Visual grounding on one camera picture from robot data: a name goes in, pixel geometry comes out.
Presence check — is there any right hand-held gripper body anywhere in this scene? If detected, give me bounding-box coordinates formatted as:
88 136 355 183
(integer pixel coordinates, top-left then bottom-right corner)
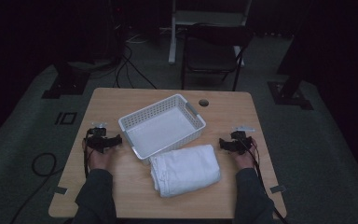
228 125 256 156

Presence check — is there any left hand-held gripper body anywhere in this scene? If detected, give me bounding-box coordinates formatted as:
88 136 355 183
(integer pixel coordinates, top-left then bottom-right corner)
84 121 110 154

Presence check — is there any white cloth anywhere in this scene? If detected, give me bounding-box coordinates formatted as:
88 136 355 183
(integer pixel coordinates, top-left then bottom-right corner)
148 144 223 199

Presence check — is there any white plastic basket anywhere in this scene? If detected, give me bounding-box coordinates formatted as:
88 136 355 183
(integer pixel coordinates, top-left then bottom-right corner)
117 93 207 165

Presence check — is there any person's right hand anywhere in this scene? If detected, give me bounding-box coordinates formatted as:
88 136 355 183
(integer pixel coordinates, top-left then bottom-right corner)
234 137 259 171

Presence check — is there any person's left hand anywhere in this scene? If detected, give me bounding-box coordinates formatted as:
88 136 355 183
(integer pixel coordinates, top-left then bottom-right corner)
81 139 119 172

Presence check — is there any black stand base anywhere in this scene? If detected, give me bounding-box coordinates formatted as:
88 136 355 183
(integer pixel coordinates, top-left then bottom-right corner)
267 79 314 111
41 61 91 101

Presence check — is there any black folding chair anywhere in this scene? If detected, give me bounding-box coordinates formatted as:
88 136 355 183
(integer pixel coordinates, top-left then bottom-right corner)
180 22 254 91

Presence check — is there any left hand-held gripper cable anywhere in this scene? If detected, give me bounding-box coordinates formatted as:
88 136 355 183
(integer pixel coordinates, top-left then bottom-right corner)
83 130 91 179

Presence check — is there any hand-held gripper cable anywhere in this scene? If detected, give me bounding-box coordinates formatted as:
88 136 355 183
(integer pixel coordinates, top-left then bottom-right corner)
241 136 290 224
83 130 91 179

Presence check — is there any right hand-held gripper cable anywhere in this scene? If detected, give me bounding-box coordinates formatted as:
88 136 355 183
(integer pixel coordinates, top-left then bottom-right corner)
241 136 290 224

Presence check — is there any black looped floor cable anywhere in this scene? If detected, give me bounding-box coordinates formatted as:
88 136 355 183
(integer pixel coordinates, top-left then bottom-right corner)
8 152 65 224

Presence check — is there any black floor cables bundle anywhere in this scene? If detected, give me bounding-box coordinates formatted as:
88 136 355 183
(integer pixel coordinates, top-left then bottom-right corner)
113 43 158 91

